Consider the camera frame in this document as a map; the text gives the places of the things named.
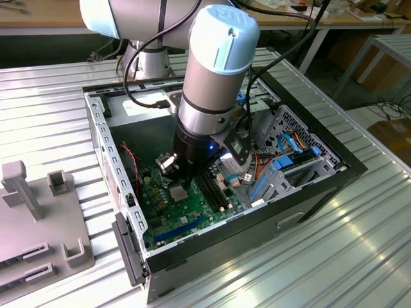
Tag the brown cardboard box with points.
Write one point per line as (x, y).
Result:
(393, 138)

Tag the black RAM slot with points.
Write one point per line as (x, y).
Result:
(217, 195)
(208, 195)

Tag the large cardboard box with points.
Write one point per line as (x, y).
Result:
(379, 70)

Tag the grey parts rack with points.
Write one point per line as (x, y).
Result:
(19, 231)

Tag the silver optical drive cage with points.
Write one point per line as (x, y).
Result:
(260, 90)

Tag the perforated silver disk bay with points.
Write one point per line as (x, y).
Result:
(289, 118)

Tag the small blue plastic clip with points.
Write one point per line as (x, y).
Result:
(316, 152)

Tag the green motherboard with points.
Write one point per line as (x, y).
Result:
(189, 214)

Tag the silver topped CPU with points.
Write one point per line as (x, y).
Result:
(179, 193)

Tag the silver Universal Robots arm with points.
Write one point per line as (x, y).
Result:
(208, 80)

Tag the white flat box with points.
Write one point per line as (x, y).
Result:
(297, 12)

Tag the grey power supply unit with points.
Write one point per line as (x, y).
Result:
(135, 134)

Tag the black tripod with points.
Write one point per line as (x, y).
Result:
(313, 30)

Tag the blue plastic rail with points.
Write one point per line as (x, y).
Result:
(258, 188)

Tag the blue expansion slot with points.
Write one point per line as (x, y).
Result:
(180, 229)

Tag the black open PC case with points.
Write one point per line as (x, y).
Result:
(244, 253)

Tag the black case fan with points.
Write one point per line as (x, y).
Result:
(131, 174)

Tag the grey metal frame table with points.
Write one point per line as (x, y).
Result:
(390, 40)

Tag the wooden desk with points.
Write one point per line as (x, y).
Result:
(38, 17)
(340, 20)

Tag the CPU socket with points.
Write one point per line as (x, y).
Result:
(168, 194)

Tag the blue disk carrier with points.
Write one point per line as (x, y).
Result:
(282, 163)

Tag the beige four pin socket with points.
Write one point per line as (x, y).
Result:
(147, 179)

